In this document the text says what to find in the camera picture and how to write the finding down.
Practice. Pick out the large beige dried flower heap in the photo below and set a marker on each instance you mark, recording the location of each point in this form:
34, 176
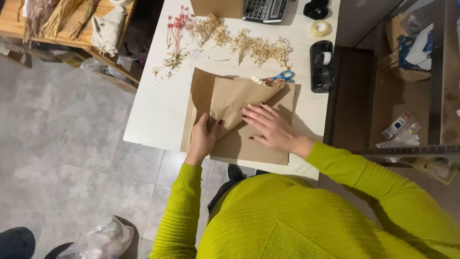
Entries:
260, 48

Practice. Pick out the small beige dried flower heap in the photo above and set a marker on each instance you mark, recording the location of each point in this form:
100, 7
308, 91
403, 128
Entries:
212, 28

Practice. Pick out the person's black shoe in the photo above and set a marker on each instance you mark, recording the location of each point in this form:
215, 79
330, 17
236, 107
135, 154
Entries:
261, 172
235, 172

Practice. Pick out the clear adhesive tape roll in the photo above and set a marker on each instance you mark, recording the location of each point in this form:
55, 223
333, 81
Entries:
313, 29

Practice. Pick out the person's right hand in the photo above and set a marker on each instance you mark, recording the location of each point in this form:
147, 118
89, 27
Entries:
276, 131

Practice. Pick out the metal rack with supplies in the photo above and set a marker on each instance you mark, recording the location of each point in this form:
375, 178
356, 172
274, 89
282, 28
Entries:
399, 90

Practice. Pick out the wooden shelf with dried plants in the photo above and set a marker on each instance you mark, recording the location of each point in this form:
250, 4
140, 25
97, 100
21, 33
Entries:
64, 21

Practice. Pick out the black hair scrunchie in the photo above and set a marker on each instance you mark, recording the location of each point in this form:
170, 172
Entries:
316, 10

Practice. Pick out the black tape dispenser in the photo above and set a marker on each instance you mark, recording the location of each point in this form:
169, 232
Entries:
321, 77

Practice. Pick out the crumpled clear plastic bag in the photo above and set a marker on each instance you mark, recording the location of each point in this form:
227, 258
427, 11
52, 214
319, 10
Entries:
104, 239

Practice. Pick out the brown kraft paper sheet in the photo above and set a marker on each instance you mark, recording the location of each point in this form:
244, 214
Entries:
233, 97

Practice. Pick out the person's lime green sweater torso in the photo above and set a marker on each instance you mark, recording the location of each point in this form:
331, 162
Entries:
294, 223

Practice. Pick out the person's left hand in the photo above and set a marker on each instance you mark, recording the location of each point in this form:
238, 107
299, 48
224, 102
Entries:
201, 140

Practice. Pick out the brown cardboard sheet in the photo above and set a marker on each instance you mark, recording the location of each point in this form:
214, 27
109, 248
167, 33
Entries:
215, 8

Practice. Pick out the grey desk calculator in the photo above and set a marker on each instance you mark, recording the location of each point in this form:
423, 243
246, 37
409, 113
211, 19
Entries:
264, 9

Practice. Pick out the red dried flower sprigs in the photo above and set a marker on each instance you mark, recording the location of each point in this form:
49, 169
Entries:
176, 30

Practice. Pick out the thin beige dried flower sprig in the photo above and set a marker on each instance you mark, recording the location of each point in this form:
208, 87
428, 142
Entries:
174, 61

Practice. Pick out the person's dark trouser leg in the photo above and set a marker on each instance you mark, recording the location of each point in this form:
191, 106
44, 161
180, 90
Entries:
219, 196

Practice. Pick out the small dried flower bundle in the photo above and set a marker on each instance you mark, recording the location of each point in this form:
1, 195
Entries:
275, 83

